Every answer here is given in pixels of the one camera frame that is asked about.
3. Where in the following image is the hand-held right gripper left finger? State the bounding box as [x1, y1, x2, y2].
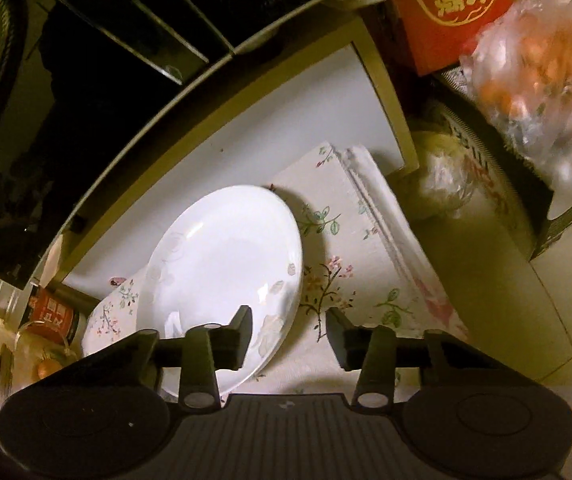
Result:
[83, 305, 253, 409]

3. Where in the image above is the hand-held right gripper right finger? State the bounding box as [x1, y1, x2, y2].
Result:
[326, 306, 499, 409]

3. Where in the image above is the large white plate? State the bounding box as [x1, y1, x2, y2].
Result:
[143, 185, 304, 396]

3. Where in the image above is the floral tablecloth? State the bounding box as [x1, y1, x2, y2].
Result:
[223, 141, 472, 397]

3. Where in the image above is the floral rim plate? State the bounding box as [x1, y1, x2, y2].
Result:
[81, 277, 167, 361]

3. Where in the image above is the red label can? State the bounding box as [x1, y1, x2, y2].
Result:
[27, 286, 83, 345]

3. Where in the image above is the crumpled white plastic bag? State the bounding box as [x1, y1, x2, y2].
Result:
[410, 131, 472, 219]

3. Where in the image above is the glass fruit bowl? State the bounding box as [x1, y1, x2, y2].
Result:
[13, 322, 84, 382]

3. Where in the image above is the dark cardboard box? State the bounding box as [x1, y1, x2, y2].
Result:
[423, 67, 572, 262]

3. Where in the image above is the black microwave oven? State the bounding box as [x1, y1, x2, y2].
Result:
[0, 0, 339, 292]

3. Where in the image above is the plastic bag of oranges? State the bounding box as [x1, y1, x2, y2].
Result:
[460, 0, 572, 198]

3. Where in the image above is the red gift box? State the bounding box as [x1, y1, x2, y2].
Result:
[376, 0, 515, 78]

